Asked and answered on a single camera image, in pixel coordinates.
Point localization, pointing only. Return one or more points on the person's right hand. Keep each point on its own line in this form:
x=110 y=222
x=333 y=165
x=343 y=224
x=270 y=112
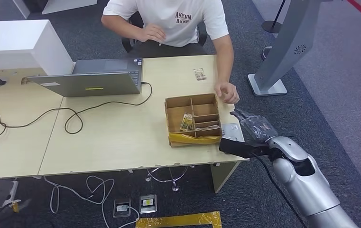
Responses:
x=152 y=33

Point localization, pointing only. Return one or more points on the person's left forearm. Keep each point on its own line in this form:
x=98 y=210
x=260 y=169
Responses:
x=224 y=59

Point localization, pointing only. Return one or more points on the scenic print ID card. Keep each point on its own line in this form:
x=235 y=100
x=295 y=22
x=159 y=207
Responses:
x=200 y=74

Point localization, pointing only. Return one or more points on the person's left hand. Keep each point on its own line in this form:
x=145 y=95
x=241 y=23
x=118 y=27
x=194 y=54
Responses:
x=229 y=93

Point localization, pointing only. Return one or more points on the yellow floor tape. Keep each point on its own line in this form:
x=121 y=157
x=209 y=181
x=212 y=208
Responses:
x=180 y=220

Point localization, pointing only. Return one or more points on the person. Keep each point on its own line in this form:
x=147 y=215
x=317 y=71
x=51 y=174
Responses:
x=174 y=25

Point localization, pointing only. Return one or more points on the stanchion post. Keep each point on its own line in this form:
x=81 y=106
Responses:
x=271 y=26

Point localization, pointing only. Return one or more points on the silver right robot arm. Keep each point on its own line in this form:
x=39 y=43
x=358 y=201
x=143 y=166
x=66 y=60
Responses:
x=306 y=185

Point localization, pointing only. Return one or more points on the grey laptop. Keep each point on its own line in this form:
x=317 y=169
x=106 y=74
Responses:
x=95 y=85

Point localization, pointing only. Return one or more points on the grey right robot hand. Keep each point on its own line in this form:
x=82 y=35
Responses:
x=259 y=129

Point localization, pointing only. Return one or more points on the beige table leg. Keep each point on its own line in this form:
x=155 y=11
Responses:
x=224 y=177

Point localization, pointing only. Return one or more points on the black office chair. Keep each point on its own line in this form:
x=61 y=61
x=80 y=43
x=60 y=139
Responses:
x=126 y=45

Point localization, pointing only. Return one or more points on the floor socket with white plug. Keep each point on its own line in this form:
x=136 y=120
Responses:
x=121 y=207

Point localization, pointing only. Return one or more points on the white desk partition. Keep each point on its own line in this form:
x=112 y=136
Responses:
x=16 y=41

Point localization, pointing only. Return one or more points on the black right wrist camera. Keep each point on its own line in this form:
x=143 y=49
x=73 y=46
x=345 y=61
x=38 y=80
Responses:
x=236 y=148

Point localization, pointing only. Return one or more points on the floor socket with yellow label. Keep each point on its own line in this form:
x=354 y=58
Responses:
x=148 y=204

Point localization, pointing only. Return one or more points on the cardboard divider box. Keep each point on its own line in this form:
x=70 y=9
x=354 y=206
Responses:
x=175 y=118

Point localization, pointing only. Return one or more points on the person's right forearm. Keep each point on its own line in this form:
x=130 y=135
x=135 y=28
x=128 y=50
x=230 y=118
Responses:
x=120 y=26

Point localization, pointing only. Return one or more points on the white card in box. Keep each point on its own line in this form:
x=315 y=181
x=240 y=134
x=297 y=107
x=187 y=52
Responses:
x=211 y=127

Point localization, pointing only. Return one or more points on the grey kiosk stand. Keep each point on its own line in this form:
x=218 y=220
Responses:
x=284 y=53

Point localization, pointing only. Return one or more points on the grey card reader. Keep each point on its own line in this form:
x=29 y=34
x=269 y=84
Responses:
x=232 y=132

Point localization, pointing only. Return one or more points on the white cabinet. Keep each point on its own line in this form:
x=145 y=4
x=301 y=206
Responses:
x=67 y=3

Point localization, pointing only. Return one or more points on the yellow tape on box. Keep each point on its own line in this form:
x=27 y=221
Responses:
x=196 y=139

